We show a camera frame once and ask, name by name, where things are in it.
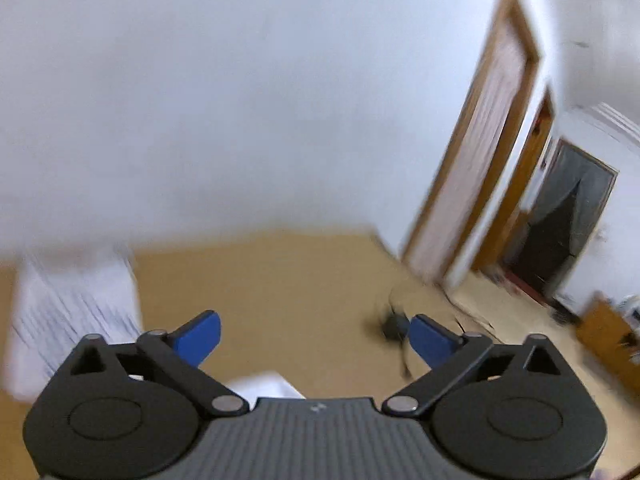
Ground dark door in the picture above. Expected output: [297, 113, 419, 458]
[505, 139, 618, 306]

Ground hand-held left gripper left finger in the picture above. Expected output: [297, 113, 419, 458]
[69, 310, 250, 417]

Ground wooden door frame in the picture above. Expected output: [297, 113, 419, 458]
[472, 87, 557, 273]

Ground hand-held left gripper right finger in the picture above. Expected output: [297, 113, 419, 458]
[381, 314, 565, 418]

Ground wooden door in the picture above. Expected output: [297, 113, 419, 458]
[400, 0, 545, 291]

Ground white printed paper sheet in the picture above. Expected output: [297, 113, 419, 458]
[4, 247, 146, 403]

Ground black charger cable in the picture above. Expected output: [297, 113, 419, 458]
[386, 290, 417, 379]

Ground wooden furniture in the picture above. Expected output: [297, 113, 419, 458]
[575, 297, 640, 401]

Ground white and pink sweatshirt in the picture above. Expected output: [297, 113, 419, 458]
[222, 370, 307, 401]

